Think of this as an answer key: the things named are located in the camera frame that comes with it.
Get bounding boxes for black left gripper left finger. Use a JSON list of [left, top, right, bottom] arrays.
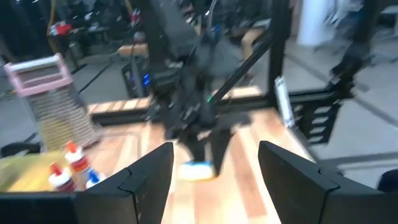
[[119, 142, 174, 224]]

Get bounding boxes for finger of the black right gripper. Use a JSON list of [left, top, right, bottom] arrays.
[[211, 127, 234, 177], [183, 133, 208, 163]]

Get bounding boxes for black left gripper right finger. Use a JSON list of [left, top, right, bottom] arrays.
[[257, 141, 340, 224]]

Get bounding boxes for blue frosted toy donut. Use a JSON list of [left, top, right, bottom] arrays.
[[177, 161, 216, 182]]

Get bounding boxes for blue food colouring bottle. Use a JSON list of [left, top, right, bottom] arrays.
[[85, 169, 107, 190]]

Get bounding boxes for orange food colouring bottle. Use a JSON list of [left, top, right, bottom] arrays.
[[64, 140, 95, 187]]

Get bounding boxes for dark red food colouring bottle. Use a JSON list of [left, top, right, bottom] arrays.
[[48, 162, 77, 193]]

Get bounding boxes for black computer with blue lights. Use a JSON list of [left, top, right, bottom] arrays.
[[121, 58, 150, 98]]

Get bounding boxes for white label strip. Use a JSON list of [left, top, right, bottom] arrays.
[[274, 76, 295, 128]]

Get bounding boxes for pink-trimmed metal box grater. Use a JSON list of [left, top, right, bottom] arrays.
[[3, 52, 101, 153]]

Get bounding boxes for clear plastic container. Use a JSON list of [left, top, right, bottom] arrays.
[[0, 148, 107, 194]]

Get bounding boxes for yellow cloth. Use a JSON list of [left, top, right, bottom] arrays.
[[0, 151, 70, 192]]

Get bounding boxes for white building pillar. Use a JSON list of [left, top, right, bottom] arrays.
[[296, 0, 340, 47]]

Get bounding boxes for black aluminium table frame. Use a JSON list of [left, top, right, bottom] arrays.
[[88, 0, 355, 147]]

